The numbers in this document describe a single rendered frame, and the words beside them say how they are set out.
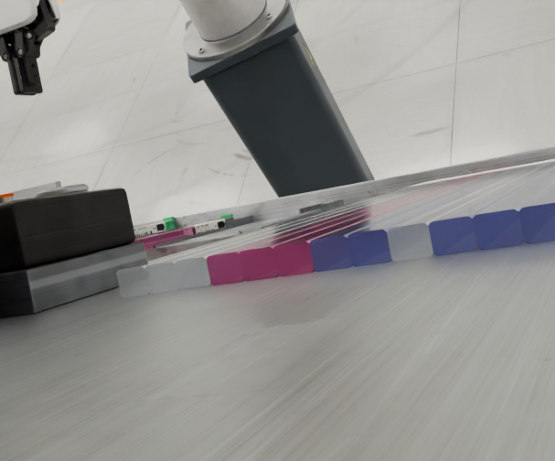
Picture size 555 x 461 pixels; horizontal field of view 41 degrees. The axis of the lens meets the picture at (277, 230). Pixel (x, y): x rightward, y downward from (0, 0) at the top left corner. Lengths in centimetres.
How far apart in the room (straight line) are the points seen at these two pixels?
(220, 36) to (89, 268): 90
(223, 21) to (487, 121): 93
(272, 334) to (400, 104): 195
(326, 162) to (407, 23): 113
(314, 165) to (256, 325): 117
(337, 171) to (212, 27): 35
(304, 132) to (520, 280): 113
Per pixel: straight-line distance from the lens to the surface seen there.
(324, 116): 128
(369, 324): 15
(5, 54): 94
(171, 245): 67
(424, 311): 16
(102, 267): 35
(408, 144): 196
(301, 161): 133
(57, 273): 32
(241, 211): 84
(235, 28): 121
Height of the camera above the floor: 124
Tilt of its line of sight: 40 degrees down
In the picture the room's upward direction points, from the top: 34 degrees counter-clockwise
